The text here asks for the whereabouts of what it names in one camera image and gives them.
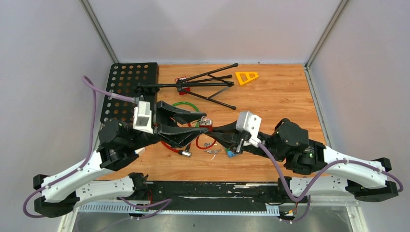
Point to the red tag with cord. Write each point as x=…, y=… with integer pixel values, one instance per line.
x=198, y=139

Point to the small silver tag key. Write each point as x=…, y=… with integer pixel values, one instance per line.
x=204, y=121

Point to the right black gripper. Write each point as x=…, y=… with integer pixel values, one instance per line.
x=228, y=137

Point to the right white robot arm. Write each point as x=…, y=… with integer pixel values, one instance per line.
x=307, y=167

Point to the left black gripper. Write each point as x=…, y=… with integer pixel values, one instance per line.
x=177, y=136

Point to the red label card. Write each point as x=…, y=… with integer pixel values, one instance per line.
x=182, y=89

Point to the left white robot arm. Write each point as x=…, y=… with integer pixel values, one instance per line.
x=120, y=145

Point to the black perforated music stand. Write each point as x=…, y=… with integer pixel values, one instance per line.
x=154, y=82

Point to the green cable lock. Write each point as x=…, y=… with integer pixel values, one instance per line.
x=186, y=106

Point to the red cable lock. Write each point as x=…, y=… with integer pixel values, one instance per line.
x=183, y=152

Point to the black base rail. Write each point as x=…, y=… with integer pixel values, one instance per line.
x=213, y=196

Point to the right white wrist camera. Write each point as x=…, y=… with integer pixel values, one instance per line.
x=249, y=124

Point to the green lock keys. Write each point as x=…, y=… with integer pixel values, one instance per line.
x=214, y=151

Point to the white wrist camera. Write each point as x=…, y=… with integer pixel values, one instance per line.
x=249, y=124
x=142, y=120

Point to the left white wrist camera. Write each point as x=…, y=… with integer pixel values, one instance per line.
x=142, y=120

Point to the blue green white brick stack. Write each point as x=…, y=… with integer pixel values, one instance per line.
x=230, y=153

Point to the yellow plastic triangle piece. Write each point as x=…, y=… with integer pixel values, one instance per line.
x=246, y=77

